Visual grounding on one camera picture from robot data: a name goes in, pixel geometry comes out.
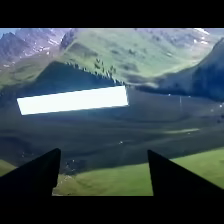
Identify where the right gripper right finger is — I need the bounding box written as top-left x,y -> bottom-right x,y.
147,149 -> 224,197

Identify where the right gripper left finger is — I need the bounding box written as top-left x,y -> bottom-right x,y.
0,147 -> 62,197

